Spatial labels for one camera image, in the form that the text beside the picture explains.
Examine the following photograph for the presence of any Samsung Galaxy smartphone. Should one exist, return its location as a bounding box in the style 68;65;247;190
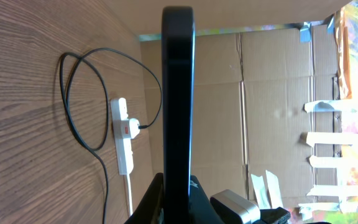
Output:
162;6;195;223

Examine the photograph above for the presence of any white power strip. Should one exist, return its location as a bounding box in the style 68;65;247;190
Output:
110;98;134;175

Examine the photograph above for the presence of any cardboard backdrop panel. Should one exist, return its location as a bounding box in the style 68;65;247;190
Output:
104;0;354;209

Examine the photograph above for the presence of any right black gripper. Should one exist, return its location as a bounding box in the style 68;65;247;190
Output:
253;207;291;224

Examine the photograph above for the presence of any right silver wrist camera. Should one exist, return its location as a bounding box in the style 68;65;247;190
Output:
210;189;260;224

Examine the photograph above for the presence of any white power strip cord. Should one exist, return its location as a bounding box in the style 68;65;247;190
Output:
124;174;134;217

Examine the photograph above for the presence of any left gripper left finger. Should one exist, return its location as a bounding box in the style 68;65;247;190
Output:
125;173;163;224

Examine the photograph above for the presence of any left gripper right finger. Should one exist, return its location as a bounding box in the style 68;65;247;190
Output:
189;175;224;224

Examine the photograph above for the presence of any white charger plug adapter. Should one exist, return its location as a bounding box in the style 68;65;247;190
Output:
112;118;140;139

